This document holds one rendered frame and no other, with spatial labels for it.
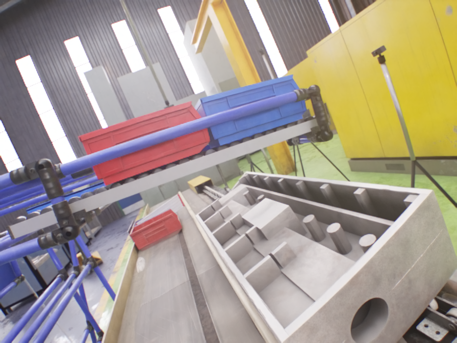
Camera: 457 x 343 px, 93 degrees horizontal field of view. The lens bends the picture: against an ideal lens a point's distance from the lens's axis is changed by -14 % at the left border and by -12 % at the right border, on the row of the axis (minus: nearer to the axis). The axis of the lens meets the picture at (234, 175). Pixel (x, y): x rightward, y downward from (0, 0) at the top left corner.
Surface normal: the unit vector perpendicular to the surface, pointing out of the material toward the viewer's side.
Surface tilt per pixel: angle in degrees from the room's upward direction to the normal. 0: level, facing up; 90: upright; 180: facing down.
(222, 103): 92
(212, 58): 90
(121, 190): 90
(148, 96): 90
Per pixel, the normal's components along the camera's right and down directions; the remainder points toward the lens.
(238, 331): -0.40, -0.90
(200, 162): 0.29, 0.04
